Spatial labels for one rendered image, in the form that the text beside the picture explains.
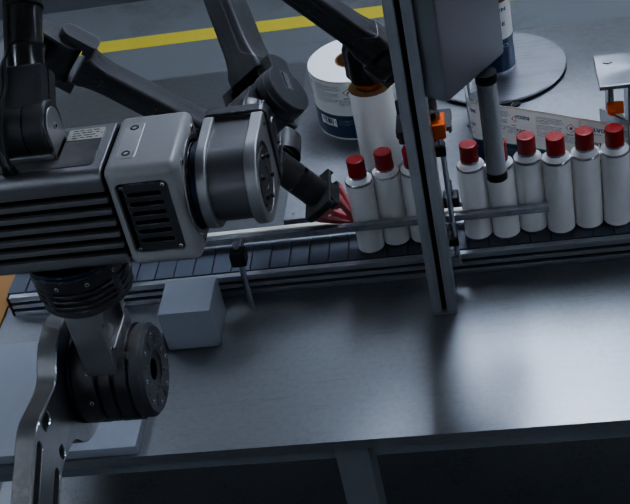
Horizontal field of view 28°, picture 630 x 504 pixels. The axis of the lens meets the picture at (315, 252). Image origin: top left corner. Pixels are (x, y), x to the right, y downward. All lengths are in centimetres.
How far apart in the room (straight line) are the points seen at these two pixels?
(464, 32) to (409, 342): 58
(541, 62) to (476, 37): 84
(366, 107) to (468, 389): 66
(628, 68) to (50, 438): 121
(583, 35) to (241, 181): 156
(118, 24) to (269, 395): 356
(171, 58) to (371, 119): 273
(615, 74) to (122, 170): 106
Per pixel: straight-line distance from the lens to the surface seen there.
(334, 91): 268
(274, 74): 178
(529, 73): 285
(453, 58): 201
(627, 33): 300
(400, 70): 201
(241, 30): 185
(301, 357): 228
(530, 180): 231
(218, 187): 159
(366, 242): 237
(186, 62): 514
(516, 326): 226
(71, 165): 162
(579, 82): 282
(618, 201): 235
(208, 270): 245
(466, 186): 231
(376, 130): 255
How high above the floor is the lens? 233
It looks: 37 degrees down
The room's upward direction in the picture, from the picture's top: 13 degrees counter-clockwise
